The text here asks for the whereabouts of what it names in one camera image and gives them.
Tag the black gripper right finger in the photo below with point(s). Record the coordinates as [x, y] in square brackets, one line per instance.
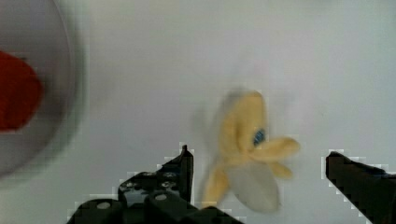
[370, 189]

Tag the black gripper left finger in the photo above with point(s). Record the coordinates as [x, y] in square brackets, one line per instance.
[160, 197]

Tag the yellow plush banana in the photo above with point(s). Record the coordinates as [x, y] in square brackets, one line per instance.
[248, 161]

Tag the red plush ketchup bottle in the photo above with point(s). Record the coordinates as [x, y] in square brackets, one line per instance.
[20, 92]

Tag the grey round plate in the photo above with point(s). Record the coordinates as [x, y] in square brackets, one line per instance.
[44, 34]

